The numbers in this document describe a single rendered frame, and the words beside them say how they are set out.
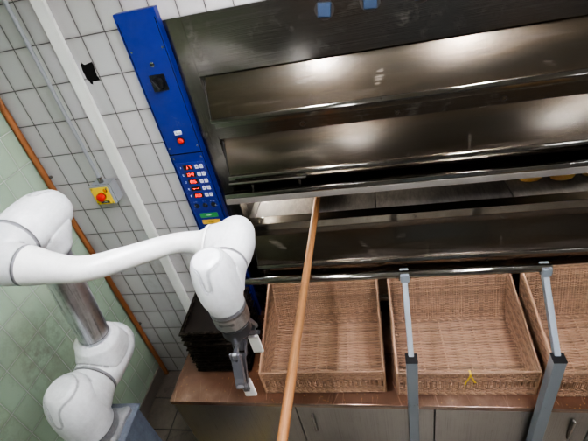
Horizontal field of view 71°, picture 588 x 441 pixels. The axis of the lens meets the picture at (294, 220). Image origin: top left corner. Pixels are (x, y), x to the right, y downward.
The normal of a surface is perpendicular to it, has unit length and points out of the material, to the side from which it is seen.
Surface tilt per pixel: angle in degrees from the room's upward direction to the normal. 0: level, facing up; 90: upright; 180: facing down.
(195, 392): 0
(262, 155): 70
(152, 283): 90
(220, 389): 0
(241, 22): 90
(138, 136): 90
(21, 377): 90
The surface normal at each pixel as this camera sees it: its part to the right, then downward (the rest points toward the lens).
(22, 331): 0.98, -0.07
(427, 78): -0.18, 0.29
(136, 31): -0.12, 0.60
